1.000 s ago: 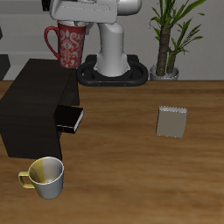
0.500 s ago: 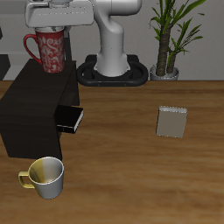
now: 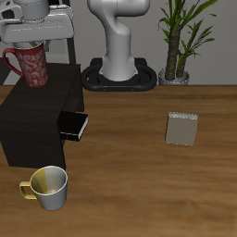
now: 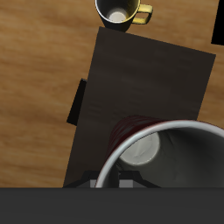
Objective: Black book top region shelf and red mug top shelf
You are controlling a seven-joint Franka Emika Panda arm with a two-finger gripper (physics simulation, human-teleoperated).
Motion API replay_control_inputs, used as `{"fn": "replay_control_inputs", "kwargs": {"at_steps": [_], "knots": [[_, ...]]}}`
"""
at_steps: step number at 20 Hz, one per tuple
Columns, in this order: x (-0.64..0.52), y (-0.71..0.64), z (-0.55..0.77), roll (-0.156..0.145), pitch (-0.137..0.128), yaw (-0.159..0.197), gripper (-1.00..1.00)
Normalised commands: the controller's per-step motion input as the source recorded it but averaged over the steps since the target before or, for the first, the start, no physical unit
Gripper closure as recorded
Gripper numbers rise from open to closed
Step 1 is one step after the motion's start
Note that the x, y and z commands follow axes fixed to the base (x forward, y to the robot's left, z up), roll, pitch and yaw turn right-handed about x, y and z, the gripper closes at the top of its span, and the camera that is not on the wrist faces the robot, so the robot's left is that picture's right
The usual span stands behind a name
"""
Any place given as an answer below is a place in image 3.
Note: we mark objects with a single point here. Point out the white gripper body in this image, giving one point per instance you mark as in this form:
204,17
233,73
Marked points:
40,29

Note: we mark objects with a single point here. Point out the dark brown desk caddy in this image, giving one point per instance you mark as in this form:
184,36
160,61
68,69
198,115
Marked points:
31,123

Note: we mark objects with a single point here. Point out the green pot plant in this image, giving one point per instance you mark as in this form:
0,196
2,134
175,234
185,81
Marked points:
173,52

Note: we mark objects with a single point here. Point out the black book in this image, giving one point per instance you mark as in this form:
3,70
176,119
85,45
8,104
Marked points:
72,125

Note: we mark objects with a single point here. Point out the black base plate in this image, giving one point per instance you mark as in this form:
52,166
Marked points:
89,81

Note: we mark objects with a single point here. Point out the white and yellow mug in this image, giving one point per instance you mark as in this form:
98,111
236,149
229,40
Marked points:
52,191

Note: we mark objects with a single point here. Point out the red patterned mug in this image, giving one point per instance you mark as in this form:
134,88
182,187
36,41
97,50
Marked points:
34,66

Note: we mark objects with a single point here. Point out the grey book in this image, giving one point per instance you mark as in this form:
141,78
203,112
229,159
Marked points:
181,129

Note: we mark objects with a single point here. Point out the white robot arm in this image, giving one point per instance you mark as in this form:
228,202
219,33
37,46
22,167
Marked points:
118,46

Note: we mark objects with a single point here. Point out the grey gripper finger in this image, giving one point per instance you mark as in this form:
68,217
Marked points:
47,45

